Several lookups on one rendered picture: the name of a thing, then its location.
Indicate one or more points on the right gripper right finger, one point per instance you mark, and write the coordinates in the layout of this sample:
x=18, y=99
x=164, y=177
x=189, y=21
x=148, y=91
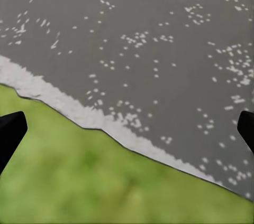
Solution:
x=246, y=127

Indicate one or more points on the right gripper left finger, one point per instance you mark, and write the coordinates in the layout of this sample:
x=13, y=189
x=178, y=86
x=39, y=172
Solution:
x=12, y=130

